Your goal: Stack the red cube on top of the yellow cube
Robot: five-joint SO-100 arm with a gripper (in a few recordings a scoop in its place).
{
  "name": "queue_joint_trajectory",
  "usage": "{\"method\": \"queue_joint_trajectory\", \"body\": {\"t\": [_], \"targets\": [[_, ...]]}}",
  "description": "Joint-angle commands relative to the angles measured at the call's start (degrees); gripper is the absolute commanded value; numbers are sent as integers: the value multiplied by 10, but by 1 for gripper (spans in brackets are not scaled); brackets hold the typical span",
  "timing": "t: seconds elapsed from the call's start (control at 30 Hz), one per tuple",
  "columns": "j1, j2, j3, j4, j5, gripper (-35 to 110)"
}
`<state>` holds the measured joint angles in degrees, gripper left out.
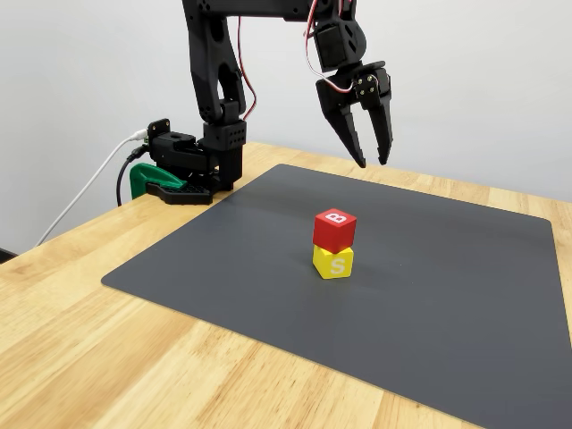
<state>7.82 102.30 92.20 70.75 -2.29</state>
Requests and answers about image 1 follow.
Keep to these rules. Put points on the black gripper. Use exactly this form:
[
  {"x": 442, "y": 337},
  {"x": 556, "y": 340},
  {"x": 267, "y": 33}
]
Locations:
[{"x": 340, "y": 99}]

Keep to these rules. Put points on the red cube with letter B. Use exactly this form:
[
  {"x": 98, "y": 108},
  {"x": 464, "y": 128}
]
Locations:
[{"x": 333, "y": 237}]

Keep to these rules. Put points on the black robot arm with base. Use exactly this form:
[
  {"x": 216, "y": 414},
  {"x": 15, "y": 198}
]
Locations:
[{"x": 210, "y": 53}]

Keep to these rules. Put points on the yellow cube with letter S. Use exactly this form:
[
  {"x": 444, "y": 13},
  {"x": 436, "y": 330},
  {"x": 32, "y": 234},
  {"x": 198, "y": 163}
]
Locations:
[{"x": 337, "y": 266}]

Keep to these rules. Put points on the dark grey rubber mat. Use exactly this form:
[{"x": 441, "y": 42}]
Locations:
[{"x": 268, "y": 322}]

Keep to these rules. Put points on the green table clamp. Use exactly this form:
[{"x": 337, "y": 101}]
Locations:
[{"x": 143, "y": 174}]

